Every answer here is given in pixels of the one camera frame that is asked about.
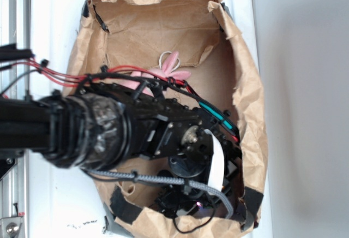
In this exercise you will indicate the pink plush bunny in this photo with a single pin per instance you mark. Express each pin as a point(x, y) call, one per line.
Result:
point(169, 62)

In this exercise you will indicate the brown paper lined box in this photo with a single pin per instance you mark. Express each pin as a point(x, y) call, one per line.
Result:
point(212, 48)

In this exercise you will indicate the silver corner bracket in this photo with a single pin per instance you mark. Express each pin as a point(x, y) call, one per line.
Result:
point(12, 227)

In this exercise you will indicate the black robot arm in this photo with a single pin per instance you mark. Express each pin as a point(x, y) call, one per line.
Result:
point(151, 130)

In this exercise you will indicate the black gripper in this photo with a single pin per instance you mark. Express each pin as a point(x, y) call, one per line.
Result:
point(179, 200)

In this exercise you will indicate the black bracket plate with bolts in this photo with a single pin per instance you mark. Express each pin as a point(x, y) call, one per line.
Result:
point(6, 166)

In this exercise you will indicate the aluminium frame rail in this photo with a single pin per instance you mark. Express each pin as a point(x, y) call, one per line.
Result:
point(15, 28)

